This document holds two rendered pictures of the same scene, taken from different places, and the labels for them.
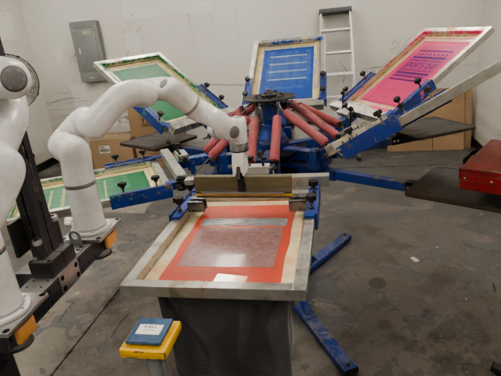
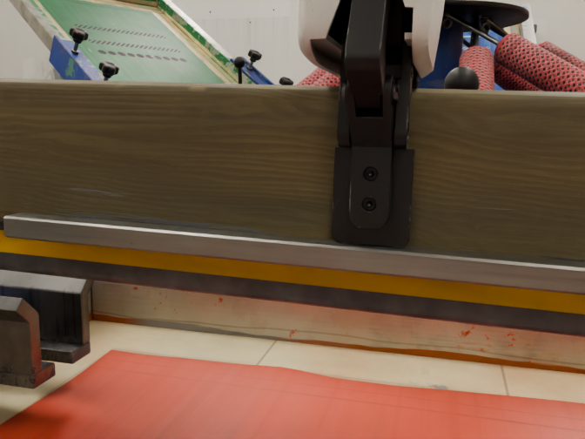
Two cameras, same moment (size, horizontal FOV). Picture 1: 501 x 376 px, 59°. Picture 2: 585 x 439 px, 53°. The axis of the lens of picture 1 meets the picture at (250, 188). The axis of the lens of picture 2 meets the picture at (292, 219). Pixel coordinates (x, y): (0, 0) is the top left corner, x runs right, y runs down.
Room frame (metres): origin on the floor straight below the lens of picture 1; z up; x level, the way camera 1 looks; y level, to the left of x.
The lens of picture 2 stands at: (1.46, 0.06, 1.12)
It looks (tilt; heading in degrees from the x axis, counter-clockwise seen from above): 9 degrees down; 2
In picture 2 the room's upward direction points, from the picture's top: 1 degrees clockwise
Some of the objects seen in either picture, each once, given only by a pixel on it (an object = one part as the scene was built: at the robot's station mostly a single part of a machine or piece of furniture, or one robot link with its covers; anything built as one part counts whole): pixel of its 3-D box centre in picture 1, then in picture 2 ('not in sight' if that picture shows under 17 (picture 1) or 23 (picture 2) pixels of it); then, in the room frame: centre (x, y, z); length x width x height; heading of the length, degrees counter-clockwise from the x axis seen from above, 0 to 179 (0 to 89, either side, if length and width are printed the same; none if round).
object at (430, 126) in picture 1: (370, 143); not in sight; (2.76, -0.80, 0.91); 1.34 x 0.40 x 0.08; 107
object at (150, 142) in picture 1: (198, 151); not in sight; (3.01, 0.34, 0.91); 1.34 x 0.40 x 0.08; 47
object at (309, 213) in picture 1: (312, 206); not in sight; (1.70, -0.25, 0.98); 0.30 x 0.05 x 0.07; 167
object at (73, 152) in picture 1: (73, 160); not in sight; (1.35, 0.54, 1.37); 0.13 x 0.10 x 0.16; 37
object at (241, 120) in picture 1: (227, 130); not in sight; (1.71, 0.06, 1.33); 0.15 x 0.10 x 0.11; 127
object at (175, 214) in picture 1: (186, 208); not in sight; (1.83, 0.29, 0.98); 0.30 x 0.05 x 0.07; 167
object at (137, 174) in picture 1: (115, 168); not in sight; (2.29, 0.71, 1.05); 1.08 x 0.61 x 0.23; 107
